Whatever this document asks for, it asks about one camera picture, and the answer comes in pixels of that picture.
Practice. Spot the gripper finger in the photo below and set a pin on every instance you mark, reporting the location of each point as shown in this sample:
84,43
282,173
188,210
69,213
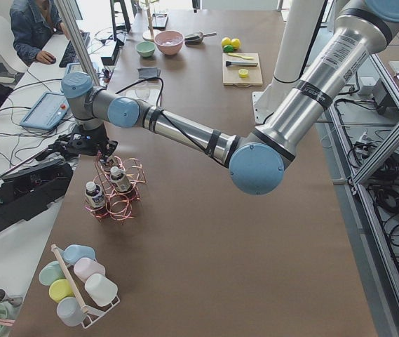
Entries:
111,147
102,158

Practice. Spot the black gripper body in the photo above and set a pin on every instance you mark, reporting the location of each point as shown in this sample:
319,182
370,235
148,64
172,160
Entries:
98,139

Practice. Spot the tea bottle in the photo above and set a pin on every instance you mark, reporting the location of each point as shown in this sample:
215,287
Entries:
95,198
120,180
108,163

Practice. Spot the copper wire bottle basket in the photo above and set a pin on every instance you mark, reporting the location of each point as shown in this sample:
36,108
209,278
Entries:
118,204

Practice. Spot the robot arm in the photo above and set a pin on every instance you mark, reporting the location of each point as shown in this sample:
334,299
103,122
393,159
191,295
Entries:
257,161

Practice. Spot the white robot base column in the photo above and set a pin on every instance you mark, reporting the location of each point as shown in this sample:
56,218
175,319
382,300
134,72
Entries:
302,25

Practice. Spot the tea bottle front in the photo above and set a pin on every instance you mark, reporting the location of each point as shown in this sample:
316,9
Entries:
95,198

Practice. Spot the blue teach pendant near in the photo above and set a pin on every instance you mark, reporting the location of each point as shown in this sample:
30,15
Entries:
48,111

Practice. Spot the blue teach pendant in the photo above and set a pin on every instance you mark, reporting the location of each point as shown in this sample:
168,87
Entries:
73,67
48,111

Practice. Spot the clear wine glass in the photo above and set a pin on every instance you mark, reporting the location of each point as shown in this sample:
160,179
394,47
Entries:
142,91

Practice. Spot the cream rabbit tray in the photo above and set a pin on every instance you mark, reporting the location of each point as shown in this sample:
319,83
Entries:
155,90

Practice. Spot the blue teach pendant far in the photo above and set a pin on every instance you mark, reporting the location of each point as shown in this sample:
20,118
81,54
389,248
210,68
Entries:
73,67

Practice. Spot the grey folded cloth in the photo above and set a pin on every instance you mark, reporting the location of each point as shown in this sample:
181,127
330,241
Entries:
148,72

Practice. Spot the black equipment case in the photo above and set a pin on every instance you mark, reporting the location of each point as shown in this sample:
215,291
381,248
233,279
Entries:
28,192

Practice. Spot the black keyboard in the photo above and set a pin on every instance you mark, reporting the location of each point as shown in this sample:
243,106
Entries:
70,55

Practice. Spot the green bowl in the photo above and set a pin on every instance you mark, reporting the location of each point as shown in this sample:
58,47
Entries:
145,48

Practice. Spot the pink cup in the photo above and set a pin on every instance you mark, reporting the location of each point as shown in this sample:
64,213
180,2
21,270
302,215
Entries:
86,267

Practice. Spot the wooden stand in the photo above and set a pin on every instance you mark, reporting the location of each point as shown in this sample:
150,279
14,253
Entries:
151,33

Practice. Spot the pink bowl with ice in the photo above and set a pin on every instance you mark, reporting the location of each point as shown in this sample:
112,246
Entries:
169,42

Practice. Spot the mint cup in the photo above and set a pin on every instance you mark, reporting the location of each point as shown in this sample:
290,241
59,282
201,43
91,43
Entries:
51,273

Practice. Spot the seated person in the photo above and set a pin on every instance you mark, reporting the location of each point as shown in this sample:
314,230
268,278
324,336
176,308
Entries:
33,23

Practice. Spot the black tray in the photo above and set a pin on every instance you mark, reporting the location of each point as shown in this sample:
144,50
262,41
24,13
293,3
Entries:
159,20

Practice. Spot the white cup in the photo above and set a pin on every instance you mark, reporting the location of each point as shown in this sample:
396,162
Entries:
101,289

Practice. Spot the metal ice scoop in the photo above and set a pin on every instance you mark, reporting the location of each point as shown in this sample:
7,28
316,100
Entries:
197,37

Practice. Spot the yellow cup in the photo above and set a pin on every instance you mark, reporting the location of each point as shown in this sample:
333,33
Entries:
59,290

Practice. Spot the white chair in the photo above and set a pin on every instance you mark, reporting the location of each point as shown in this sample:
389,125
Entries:
7,52

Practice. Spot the steel muddler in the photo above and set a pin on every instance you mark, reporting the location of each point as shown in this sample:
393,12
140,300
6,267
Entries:
229,63

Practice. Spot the lemon half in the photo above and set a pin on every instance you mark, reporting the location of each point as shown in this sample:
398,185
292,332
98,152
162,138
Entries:
243,73

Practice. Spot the bamboo cutting board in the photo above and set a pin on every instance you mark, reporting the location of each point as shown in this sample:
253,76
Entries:
230,75

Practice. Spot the whole lemon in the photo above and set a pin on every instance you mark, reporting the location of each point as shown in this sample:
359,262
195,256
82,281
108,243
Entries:
226,41

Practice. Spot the white cup rack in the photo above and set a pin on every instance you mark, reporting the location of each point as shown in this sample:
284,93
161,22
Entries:
94,313

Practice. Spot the grey blue cup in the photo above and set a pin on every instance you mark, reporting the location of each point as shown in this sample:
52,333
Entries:
69,311

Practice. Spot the yellow plastic knife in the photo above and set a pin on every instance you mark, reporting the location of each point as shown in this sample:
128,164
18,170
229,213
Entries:
241,56

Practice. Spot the metal jigger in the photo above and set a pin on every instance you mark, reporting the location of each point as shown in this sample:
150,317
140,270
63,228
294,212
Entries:
14,301

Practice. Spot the aluminium frame post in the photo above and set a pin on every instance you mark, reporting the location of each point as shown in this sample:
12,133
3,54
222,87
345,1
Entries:
67,14

